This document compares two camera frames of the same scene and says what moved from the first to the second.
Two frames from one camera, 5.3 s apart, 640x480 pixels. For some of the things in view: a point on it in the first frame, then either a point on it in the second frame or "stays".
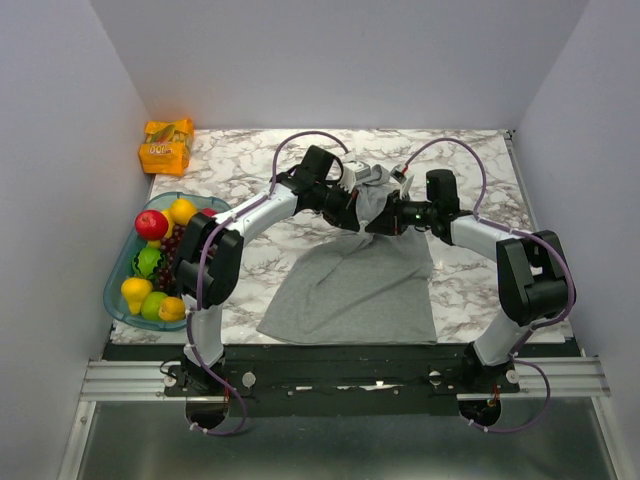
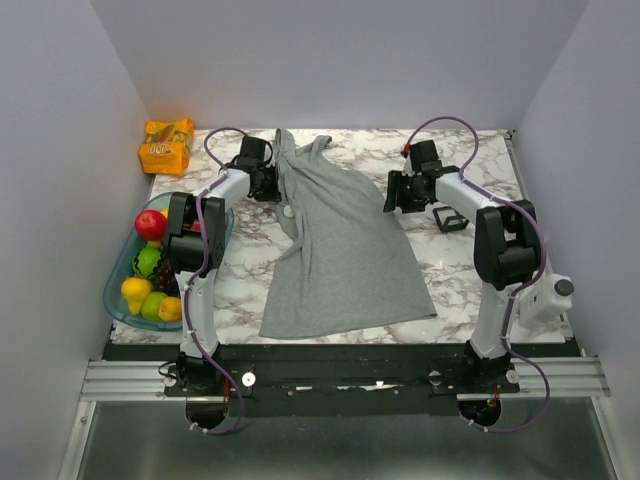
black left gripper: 347,215 → 272,195
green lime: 151,305 stays
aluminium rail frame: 546,377 stays
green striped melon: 148,261 stays
